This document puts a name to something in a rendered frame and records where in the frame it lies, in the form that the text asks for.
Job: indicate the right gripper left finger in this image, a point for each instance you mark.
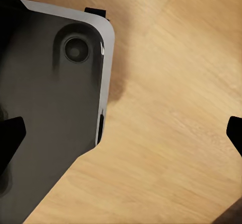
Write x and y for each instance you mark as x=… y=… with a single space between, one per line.
x=12 y=133

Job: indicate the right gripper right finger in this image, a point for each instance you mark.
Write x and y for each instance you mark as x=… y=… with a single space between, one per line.
x=234 y=132

